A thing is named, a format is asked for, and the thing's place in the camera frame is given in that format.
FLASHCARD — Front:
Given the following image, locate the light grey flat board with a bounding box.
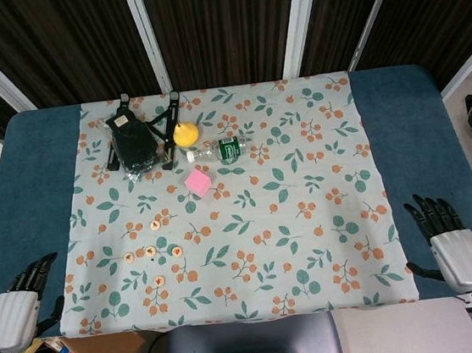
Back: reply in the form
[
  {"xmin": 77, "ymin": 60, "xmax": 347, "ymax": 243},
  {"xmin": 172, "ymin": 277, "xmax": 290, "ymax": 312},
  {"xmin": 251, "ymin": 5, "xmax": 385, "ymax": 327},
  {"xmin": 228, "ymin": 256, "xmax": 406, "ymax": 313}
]
[{"xmin": 330, "ymin": 293, "xmax": 472, "ymax": 353}]

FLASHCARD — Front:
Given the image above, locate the teal table cover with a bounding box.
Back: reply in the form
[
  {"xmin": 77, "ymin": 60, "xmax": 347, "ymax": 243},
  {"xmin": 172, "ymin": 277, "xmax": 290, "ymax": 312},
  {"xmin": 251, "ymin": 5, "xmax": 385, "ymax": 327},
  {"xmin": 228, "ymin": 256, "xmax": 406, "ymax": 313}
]
[{"xmin": 0, "ymin": 56, "xmax": 472, "ymax": 345}]

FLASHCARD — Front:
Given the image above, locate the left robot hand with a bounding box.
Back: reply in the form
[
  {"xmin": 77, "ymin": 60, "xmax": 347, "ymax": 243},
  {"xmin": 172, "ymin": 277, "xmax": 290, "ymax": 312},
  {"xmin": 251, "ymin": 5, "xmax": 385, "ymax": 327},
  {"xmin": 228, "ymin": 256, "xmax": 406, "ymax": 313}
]
[{"xmin": 0, "ymin": 251, "xmax": 70, "ymax": 353}]

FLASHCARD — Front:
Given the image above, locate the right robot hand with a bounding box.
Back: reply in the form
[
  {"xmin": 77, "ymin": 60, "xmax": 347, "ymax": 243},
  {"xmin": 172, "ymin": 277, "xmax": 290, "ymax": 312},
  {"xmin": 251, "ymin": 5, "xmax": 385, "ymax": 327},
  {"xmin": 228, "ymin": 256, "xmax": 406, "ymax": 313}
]
[{"xmin": 397, "ymin": 187, "xmax": 472, "ymax": 301}]

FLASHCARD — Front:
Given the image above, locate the yellow toy pear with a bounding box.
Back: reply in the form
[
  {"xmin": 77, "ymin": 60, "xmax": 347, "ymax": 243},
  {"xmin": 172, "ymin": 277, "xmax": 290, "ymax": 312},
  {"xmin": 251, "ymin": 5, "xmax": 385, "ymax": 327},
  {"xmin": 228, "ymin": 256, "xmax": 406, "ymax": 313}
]
[{"xmin": 170, "ymin": 119, "xmax": 203, "ymax": 149}]

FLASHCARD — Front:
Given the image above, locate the black folding stand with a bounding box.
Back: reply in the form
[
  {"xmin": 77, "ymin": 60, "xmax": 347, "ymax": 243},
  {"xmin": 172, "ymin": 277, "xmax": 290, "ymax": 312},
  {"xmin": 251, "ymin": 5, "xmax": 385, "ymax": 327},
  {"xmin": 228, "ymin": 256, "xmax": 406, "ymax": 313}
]
[{"xmin": 98, "ymin": 87, "xmax": 189, "ymax": 178}]

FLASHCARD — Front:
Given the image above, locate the floral printed tablecloth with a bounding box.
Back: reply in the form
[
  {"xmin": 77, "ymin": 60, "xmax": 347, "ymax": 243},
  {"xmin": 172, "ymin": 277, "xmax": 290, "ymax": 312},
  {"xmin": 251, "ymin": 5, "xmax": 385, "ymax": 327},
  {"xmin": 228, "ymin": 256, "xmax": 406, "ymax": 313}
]
[{"xmin": 34, "ymin": 65, "xmax": 422, "ymax": 345}]

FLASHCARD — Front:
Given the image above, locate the pink cube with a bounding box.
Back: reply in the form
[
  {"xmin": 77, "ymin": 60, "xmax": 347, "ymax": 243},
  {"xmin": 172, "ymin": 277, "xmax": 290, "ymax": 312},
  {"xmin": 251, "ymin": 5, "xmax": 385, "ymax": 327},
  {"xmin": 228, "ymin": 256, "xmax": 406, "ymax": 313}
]
[{"xmin": 182, "ymin": 166, "xmax": 215, "ymax": 201}]

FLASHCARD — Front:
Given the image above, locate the dark folding partition screen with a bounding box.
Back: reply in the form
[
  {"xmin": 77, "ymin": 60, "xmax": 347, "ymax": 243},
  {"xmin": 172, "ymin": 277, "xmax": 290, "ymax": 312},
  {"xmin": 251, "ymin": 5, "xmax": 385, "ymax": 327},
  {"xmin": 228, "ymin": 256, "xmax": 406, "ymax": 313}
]
[{"xmin": 0, "ymin": 0, "xmax": 472, "ymax": 149}]

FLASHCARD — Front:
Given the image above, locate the grey robot torso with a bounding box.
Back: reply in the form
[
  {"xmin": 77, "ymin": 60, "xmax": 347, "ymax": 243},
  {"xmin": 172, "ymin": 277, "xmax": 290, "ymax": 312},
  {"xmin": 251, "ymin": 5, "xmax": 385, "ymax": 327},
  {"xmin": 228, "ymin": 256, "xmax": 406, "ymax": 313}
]
[{"xmin": 157, "ymin": 309, "xmax": 341, "ymax": 353}]

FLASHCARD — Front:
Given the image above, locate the clear bottle green label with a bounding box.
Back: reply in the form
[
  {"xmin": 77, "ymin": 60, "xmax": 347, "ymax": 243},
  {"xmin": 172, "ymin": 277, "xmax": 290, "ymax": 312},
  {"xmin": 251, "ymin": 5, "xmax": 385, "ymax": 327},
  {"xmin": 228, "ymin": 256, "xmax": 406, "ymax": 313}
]
[{"xmin": 183, "ymin": 133, "xmax": 256, "ymax": 167}]

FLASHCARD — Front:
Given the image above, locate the bag of black items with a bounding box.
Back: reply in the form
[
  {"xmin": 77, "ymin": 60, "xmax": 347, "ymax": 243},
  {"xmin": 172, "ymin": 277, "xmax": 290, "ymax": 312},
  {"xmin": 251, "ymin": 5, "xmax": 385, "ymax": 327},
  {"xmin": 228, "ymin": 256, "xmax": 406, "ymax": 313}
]
[{"xmin": 103, "ymin": 108, "xmax": 164, "ymax": 184}]

